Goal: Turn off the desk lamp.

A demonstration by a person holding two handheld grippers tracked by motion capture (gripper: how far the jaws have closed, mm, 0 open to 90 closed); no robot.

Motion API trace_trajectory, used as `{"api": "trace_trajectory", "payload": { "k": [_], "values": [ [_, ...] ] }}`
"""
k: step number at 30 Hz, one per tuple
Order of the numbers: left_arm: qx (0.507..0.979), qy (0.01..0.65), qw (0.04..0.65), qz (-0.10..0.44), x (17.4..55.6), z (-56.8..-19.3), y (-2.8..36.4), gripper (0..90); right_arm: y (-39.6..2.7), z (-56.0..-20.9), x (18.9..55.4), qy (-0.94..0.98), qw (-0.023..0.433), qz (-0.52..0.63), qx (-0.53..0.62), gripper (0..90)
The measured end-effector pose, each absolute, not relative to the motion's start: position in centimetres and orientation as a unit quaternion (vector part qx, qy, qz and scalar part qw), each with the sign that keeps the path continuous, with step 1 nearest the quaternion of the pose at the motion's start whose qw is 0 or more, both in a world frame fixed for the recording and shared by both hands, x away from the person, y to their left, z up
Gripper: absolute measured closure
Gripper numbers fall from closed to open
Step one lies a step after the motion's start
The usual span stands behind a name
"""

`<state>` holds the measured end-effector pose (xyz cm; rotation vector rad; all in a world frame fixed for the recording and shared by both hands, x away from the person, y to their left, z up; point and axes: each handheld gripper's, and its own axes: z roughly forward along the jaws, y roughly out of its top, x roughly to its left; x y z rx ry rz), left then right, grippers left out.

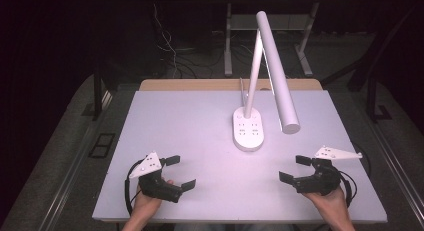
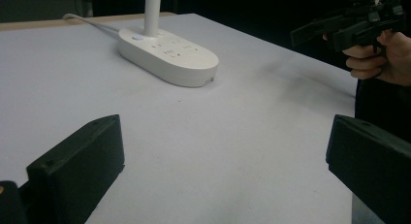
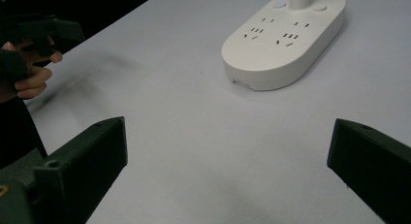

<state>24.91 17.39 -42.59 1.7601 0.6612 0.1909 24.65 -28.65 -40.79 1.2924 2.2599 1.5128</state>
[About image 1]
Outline white floor cables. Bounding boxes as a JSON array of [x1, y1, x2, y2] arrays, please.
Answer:
[[149, 0, 188, 79]]

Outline person's left hand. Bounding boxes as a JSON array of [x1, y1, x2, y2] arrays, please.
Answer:
[[132, 179, 175, 218]]

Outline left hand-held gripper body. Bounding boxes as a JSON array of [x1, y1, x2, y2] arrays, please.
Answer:
[[128, 151, 184, 204]]

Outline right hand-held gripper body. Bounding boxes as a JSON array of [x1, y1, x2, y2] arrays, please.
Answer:
[[292, 145, 364, 196]]

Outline grey metal frame table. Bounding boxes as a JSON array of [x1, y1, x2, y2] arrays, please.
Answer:
[[212, 0, 370, 78]]

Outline metal floor rail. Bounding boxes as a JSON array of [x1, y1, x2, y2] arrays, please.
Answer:
[[364, 119, 424, 222], [39, 90, 114, 231]]

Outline black floor frame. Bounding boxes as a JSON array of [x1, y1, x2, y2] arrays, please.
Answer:
[[87, 132, 116, 159]]

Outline wooden table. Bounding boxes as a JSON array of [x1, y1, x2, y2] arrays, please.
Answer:
[[138, 78, 324, 92]]

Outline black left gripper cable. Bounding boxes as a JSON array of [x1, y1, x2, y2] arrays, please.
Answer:
[[124, 159, 145, 216]]

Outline black metal stand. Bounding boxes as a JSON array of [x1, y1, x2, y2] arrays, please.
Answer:
[[320, 5, 394, 124], [92, 65, 118, 122]]

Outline white desk lamp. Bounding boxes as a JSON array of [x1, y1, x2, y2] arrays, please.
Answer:
[[232, 10, 302, 153]]

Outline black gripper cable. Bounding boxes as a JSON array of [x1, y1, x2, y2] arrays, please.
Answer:
[[124, 159, 145, 216], [338, 169, 358, 208]]

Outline white table mat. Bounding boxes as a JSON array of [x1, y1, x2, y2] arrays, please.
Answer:
[[92, 89, 389, 225]]

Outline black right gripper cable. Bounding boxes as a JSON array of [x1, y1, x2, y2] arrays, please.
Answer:
[[338, 169, 358, 208]]

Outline person's right hand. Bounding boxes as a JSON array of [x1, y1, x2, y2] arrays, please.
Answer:
[[302, 186, 350, 219]]

